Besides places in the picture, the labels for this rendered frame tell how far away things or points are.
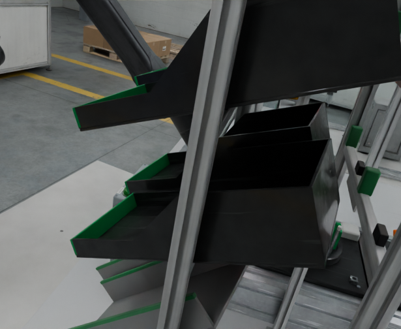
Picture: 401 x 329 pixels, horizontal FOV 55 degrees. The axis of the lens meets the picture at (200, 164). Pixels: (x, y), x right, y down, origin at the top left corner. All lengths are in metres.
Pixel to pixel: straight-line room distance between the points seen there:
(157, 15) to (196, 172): 9.71
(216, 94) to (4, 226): 0.88
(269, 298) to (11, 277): 0.55
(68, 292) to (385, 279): 0.69
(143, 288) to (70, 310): 0.26
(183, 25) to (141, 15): 1.18
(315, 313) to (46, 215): 0.71
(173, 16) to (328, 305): 9.21
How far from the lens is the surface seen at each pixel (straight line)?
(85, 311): 0.86
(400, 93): 1.66
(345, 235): 1.05
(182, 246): 0.34
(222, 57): 0.27
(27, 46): 5.25
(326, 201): 0.37
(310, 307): 0.87
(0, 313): 0.88
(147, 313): 0.46
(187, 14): 9.61
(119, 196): 1.00
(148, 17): 10.11
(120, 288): 0.67
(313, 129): 0.46
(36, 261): 0.97
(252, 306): 0.88
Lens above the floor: 1.51
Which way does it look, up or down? 27 degrees down
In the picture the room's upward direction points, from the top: 11 degrees clockwise
